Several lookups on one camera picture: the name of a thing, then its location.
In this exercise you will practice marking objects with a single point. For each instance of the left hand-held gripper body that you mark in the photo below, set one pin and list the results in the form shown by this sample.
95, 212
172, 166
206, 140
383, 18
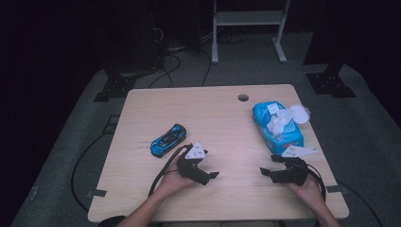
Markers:
189, 168

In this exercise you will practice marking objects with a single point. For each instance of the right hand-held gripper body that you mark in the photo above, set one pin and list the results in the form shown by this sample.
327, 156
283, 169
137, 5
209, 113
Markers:
291, 171

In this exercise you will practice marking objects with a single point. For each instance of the blue wet wipe pack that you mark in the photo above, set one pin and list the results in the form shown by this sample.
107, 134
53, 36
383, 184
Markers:
282, 138

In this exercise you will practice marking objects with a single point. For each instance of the blue toy car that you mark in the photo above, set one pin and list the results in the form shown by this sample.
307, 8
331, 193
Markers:
168, 140

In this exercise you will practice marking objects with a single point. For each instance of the white wet wipe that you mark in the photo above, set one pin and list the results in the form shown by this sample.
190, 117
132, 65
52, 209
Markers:
279, 121

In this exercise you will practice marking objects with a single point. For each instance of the person's left hand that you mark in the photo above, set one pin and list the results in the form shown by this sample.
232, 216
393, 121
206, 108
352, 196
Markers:
173, 183

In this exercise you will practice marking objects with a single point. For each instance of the person's right hand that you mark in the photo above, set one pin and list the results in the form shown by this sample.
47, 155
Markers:
307, 190

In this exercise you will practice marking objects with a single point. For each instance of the grey tape strip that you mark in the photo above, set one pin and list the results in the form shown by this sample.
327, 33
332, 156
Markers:
97, 193
335, 189

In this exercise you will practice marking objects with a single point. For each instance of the black stand base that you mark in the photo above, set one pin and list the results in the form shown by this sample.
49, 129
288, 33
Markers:
331, 83
116, 88

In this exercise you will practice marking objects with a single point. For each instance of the person's dark clothing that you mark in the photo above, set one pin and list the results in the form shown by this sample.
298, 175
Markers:
111, 222

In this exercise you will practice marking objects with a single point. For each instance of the white metal stand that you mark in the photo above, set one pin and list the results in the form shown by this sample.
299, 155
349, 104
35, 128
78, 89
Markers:
249, 18

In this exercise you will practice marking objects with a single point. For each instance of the black metal floor frame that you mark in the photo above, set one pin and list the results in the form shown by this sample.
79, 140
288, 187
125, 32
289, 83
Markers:
110, 124

